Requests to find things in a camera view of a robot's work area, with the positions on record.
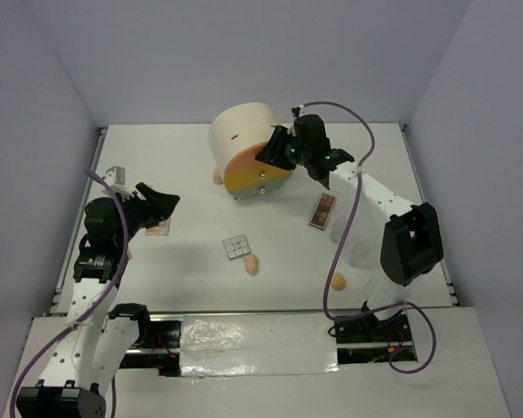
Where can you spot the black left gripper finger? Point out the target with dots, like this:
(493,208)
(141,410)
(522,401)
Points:
(162,204)
(143,191)

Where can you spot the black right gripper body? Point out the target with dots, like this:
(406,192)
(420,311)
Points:
(297,153)

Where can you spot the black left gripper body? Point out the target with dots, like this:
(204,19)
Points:
(138,214)

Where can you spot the beige gourd makeup sponge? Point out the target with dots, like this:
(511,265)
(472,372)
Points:
(251,264)

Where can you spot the orange egg makeup sponge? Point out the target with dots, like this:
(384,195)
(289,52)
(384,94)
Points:
(338,282)

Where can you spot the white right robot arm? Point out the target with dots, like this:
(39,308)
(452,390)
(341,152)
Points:
(411,243)

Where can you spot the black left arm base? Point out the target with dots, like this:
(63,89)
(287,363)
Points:
(158,343)

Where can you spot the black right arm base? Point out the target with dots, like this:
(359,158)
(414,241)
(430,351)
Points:
(370,332)

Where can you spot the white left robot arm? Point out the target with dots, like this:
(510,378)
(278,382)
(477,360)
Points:
(86,354)

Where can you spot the colourful glitter eyeshadow palette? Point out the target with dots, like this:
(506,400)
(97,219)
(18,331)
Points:
(162,229)

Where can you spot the cream round drawer organizer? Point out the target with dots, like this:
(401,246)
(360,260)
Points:
(235,137)

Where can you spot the brown eyeshadow palette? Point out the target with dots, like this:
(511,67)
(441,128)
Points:
(323,209)

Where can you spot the clear grey eyeshadow palette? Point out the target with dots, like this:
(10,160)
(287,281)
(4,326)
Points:
(236,247)

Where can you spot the silver foil tape panel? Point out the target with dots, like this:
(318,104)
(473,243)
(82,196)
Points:
(256,345)

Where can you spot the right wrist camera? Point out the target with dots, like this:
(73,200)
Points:
(299,111)

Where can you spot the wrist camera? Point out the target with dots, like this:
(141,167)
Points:
(115,178)
(299,111)

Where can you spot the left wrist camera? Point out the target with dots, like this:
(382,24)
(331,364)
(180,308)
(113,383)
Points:
(115,178)

